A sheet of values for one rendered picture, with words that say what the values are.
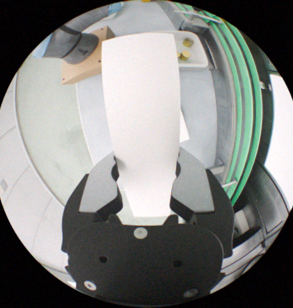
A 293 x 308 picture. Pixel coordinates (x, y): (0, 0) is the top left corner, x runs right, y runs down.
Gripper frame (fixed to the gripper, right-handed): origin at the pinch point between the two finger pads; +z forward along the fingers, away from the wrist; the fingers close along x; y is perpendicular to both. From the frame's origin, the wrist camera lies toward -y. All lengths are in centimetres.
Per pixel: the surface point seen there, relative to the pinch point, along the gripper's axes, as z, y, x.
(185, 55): 27.8, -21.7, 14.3
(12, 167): 33, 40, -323
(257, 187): 9, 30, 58
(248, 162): 15.6, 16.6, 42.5
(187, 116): 34.1, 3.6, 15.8
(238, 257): -23, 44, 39
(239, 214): 6, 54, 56
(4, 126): 50, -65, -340
